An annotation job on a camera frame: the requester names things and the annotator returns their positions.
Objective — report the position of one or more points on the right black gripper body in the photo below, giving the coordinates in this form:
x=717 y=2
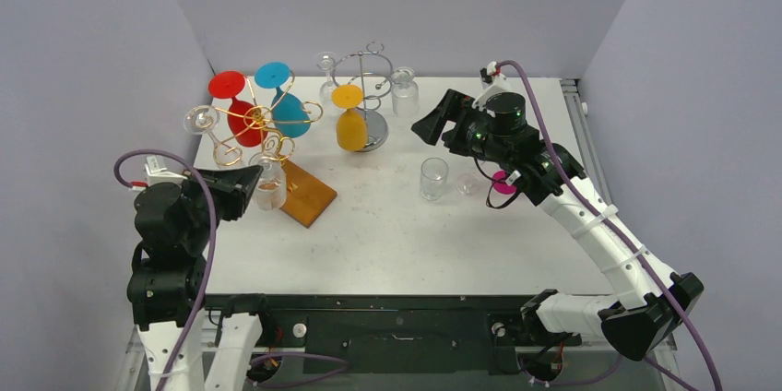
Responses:
x=456 y=126

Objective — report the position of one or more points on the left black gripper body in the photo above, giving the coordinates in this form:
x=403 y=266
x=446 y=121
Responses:
x=226 y=200

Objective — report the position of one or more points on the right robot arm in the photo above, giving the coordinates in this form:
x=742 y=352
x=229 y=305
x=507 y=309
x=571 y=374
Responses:
x=647 y=296

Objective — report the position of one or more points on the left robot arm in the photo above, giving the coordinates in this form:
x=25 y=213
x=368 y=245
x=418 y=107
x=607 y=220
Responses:
x=176 y=219

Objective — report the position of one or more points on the clear ribbed glass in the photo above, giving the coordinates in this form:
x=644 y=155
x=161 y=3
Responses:
x=405 y=92

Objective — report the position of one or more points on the red wine glass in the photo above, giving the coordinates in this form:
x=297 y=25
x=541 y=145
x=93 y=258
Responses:
x=228 y=85

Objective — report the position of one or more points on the pink wine glass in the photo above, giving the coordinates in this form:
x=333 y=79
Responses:
x=500 y=186

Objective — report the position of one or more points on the blue wine glass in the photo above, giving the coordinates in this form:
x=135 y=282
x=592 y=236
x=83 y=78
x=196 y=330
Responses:
x=287 y=113

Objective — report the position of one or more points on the yellow wine glass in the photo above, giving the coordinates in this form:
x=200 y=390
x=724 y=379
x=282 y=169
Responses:
x=351 y=127

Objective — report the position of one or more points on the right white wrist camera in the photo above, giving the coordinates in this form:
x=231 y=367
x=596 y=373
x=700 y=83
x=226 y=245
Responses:
x=493 y=82

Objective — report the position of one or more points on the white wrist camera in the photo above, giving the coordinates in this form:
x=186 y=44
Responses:
x=493 y=82
x=155 y=173

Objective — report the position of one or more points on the gold wire glass rack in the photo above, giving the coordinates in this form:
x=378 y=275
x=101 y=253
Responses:
x=307 y=196

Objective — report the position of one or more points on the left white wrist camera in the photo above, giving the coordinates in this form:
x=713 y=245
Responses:
x=155 y=173

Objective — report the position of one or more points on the chrome wire glass rack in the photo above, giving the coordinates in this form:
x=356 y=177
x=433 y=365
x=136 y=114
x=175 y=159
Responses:
x=369 y=69

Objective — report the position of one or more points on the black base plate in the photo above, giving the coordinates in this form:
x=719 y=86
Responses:
x=415 y=333

